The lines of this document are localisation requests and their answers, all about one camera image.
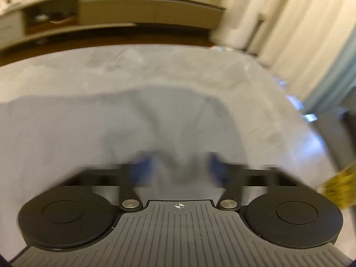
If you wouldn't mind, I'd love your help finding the grey garment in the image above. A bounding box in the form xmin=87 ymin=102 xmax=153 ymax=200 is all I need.
xmin=1 ymin=86 xmax=247 ymax=259

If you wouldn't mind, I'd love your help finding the grey bed cover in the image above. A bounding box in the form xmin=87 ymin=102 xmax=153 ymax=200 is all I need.
xmin=1 ymin=45 xmax=336 ymax=187

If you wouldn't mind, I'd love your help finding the yellow glass jar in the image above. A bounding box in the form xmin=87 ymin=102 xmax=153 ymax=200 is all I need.
xmin=317 ymin=162 xmax=356 ymax=210

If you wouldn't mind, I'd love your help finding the blue curtain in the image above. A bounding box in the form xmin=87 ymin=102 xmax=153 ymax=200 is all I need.
xmin=302 ymin=28 xmax=355 ymax=114

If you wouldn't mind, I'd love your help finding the white curtain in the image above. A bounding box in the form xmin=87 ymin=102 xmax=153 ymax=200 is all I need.
xmin=212 ymin=0 xmax=355 ymax=100

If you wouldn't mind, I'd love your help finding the long grey TV cabinet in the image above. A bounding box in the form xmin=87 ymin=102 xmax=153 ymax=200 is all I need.
xmin=1 ymin=0 xmax=225 ymax=49

